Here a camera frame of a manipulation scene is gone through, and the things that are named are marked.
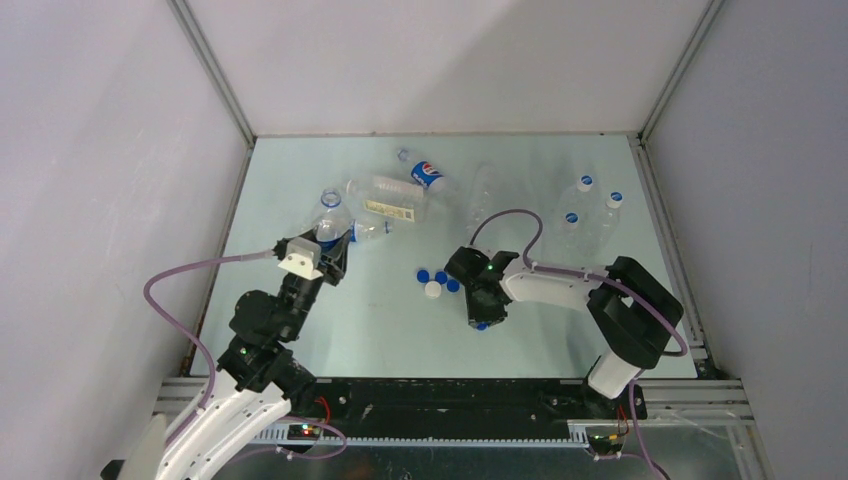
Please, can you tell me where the blue label pepsi bottle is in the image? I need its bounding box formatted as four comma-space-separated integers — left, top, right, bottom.
311, 188, 354, 251

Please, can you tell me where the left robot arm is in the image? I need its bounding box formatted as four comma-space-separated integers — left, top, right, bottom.
100, 228, 353, 479

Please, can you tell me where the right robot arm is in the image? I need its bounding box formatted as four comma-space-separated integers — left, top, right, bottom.
444, 246, 688, 418

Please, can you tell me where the small blue label bottle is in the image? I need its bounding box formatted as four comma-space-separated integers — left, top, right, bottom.
351, 218, 393, 243

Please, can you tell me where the white bottle cap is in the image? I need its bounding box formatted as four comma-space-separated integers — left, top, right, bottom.
424, 281, 442, 299

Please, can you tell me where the yellow label clear bottle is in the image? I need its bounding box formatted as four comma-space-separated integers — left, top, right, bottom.
343, 175, 428, 223

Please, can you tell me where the capped clear bottle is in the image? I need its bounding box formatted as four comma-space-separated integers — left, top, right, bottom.
555, 175, 596, 227
542, 211, 584, 266
581, 191, 624, 256

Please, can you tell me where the clear unlabelled bottle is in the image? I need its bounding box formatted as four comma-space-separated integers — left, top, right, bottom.
463, 163, 497, 236

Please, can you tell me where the pepsi logo bottle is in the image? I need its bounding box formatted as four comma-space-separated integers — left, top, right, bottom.
396, 148, 460, 207

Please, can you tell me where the left circuit board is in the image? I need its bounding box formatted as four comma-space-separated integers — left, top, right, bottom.
286, 423, 322, 442

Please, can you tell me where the circuit board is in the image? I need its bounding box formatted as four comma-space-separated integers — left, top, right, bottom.
586, 433, 627, 461
286, 423, 322, 442

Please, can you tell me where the right circuit board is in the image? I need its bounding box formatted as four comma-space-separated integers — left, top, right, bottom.
586, 433, 627, 461

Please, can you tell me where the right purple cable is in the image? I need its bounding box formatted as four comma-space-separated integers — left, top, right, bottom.
468, 209, 692, 480

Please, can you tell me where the purple cable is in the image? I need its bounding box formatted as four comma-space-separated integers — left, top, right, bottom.
468, 209, 692, 480
142, 248, 277, 452

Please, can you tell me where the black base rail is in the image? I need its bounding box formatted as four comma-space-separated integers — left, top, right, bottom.
314, 378, 617, 441

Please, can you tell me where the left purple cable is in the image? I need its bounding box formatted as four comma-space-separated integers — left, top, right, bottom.
142, 248, 277, 452

